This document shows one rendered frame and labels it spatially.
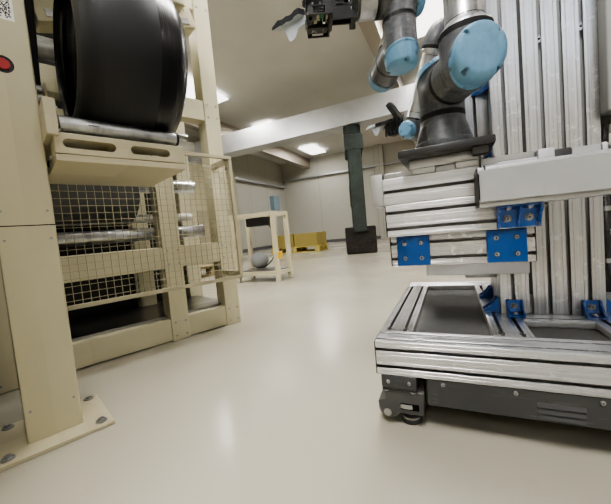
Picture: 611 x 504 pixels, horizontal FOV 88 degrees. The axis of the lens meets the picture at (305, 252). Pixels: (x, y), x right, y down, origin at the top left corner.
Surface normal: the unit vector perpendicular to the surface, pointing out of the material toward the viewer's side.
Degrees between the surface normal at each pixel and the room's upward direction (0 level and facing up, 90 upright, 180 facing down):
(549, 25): 90
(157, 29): 92
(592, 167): 90
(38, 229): 90
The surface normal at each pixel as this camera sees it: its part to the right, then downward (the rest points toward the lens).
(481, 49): 0.03, 0.19
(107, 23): 0.48, 0.13
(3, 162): 0.69, -0.02
